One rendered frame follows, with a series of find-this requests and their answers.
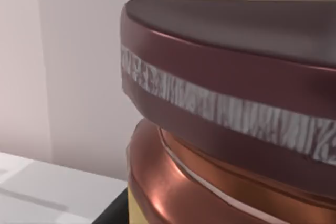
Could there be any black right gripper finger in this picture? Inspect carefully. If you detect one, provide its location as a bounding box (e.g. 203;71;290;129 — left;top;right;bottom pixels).
93;187;130;224

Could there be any yellow bottle with maroon cap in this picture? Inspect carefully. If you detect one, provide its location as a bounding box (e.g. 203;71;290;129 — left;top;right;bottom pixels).
120;0;336;224

